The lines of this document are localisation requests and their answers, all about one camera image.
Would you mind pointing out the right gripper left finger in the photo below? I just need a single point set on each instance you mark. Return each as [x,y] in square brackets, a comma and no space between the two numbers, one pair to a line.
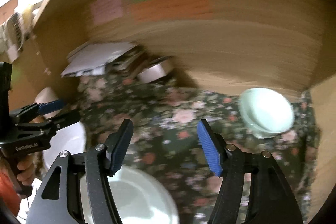
[58,199]

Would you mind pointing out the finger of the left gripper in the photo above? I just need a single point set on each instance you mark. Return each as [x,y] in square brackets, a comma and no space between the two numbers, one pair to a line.
[60,120]
[42,108]

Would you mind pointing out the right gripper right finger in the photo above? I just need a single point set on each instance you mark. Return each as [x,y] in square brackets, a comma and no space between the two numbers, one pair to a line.
[271,199]

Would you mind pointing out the white bowl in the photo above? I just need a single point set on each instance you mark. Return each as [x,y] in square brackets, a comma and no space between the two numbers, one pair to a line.
[72,138]

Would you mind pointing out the mint green bowl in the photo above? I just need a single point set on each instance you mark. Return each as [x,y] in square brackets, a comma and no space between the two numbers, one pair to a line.
[265,112]

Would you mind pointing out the mint green plate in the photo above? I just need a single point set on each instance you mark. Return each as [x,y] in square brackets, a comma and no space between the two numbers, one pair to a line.
[140,198]

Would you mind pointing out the person's left hand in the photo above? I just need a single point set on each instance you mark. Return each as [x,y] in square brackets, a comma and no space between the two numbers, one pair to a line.
[26,170]

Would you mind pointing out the pink mug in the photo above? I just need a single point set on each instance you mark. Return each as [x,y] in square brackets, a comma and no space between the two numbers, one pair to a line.
[45,96]

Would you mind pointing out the stack of white papers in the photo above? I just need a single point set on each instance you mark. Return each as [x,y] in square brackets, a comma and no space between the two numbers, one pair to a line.
[94,57]

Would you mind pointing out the floral green cloth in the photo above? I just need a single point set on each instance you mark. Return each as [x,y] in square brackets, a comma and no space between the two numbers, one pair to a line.
[165,142]

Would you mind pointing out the pink sticky note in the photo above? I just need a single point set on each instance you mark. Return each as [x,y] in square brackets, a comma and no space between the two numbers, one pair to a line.
[104,11]

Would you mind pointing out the small white box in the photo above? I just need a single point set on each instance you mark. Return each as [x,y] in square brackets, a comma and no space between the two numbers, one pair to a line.
[158,69]

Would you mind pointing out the orange sticky note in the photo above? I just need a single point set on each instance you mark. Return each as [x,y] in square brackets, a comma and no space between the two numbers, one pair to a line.
[159,10]

